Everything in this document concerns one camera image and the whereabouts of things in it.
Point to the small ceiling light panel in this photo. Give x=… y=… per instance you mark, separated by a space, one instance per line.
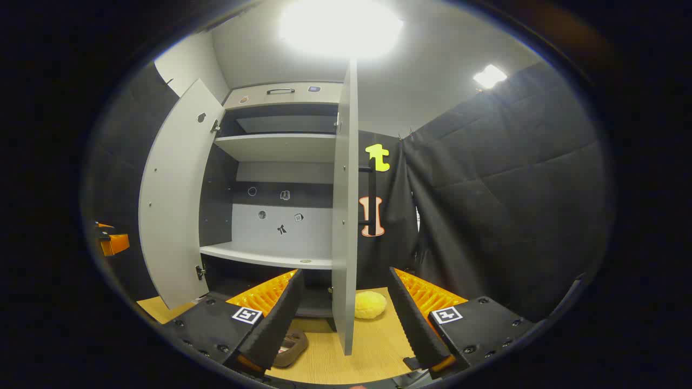
x=490 y=76

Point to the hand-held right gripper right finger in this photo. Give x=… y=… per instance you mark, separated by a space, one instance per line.
x=413 y=319

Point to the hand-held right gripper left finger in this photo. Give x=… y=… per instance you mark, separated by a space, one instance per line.
x=281 y=319

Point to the grey cabinet drawer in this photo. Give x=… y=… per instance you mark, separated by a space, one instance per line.
x=254 y=100

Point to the yellow plush ball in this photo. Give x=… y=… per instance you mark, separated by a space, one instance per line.
x=370 y=304

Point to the grey cabinet door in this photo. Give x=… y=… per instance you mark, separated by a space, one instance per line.
x=178 y=205
x=345 y=216

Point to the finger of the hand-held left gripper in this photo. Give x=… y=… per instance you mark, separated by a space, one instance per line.
x=114 y=244

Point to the large ceiling light panel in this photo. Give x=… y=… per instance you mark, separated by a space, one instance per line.
x=340 y=27

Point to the grey shoe cabinet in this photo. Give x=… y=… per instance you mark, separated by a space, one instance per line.
x=270 y=146

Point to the brown fuzzy shoe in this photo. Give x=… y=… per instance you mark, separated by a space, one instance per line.
x=292 y=346

